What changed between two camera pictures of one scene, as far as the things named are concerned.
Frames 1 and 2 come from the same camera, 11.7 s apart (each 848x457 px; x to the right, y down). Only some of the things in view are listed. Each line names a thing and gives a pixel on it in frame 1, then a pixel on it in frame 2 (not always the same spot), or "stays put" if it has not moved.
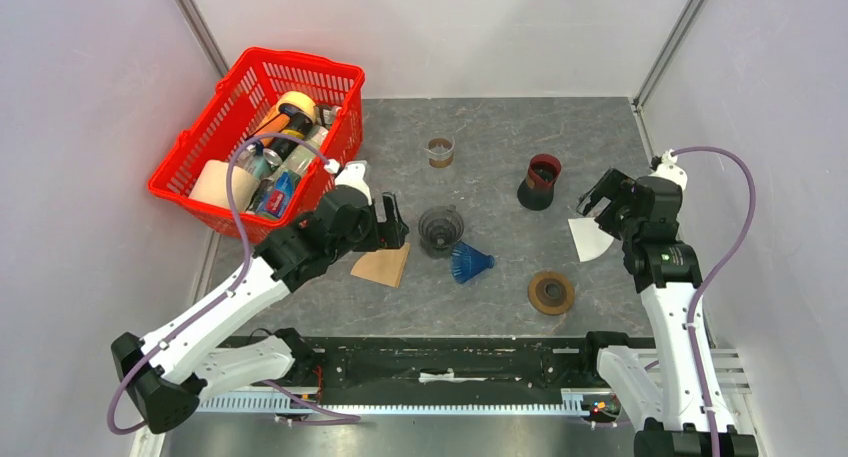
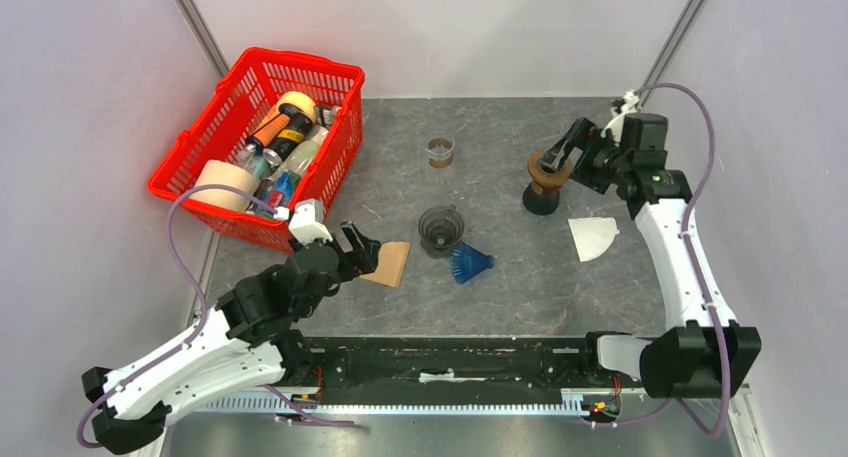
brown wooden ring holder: (551, 293) -> (541, 176)
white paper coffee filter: (592, 242) stays put
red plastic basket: (240, 99) stays put
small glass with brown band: (440, 152) stays put
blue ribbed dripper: (467, 262) stays put
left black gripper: (389, 234) -> (354, 263)
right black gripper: (616, 185) -> (579, 136)
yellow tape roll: (299, 100) stays put
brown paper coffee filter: (383, 266) stays put
